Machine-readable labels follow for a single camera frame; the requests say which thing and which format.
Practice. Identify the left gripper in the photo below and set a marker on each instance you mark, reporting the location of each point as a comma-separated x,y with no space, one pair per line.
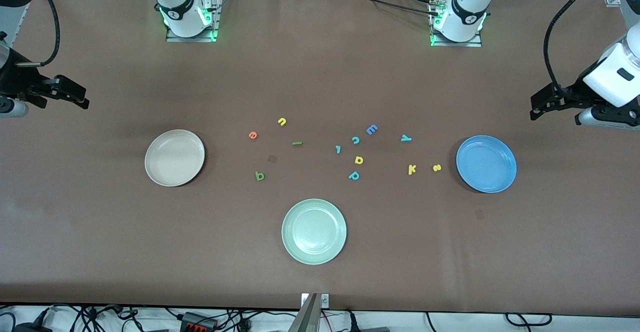
576,91

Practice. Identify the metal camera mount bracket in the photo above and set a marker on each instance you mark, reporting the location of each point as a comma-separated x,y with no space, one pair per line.
307,317

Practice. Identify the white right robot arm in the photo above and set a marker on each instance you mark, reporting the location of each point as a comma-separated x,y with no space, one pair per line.
182,7

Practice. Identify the green letter b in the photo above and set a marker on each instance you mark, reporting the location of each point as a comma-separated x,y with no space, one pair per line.
259,176

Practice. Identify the pale green plate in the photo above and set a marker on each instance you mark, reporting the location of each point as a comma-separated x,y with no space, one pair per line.
314,231

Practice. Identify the beige brown plate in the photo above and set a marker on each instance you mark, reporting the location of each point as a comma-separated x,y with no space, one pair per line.
174,158

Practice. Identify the teal letter Y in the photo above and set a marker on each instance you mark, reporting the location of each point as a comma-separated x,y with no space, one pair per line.
406,138

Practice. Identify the blue letter E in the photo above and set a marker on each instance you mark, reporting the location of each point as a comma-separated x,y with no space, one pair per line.
371,129

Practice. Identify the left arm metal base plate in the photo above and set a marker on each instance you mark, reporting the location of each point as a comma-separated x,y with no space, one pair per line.
457,44

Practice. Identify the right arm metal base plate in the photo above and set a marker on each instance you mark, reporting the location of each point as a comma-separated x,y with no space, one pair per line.
190,39

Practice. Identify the yellow letter k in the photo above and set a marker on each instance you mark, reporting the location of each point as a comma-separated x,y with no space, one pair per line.
411,169

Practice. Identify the yellow letter n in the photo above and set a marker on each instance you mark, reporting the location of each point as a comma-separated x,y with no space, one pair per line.
282,121

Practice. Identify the blue plate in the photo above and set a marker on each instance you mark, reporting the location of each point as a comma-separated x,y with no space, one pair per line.
486,164

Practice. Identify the black red power strip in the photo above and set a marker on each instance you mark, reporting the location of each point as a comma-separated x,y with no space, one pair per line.
197,320

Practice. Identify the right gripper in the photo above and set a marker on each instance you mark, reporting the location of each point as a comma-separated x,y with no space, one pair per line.
15,81

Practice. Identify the teal letter p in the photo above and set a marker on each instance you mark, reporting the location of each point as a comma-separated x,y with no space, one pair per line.
354,175

